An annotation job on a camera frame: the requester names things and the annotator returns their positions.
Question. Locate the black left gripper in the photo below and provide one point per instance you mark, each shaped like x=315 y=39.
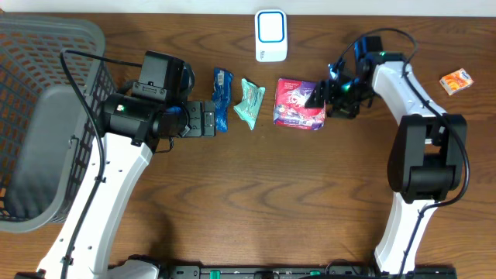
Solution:
x=196 y=118

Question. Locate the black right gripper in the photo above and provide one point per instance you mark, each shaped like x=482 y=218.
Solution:
x=326 y=91

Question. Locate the red purple Carefree pad pack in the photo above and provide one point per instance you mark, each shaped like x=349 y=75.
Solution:
x=289 y=106

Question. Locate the blue snack packet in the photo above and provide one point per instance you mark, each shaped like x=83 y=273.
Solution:
x=222 y=96

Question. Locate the green tissue pack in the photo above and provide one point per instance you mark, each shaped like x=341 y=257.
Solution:
x=248 y=109

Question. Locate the orange small carton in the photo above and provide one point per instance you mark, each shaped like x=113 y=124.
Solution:
x=456 y=81

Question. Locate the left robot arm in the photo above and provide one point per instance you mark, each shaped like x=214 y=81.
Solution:
x=133 y=128

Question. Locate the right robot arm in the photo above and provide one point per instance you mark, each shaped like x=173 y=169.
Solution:
x=428 y=166

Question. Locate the grey plastic basket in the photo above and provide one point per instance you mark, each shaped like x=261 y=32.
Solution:
x=51 y=69

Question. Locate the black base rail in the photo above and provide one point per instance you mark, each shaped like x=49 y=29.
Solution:
x=271 y=272

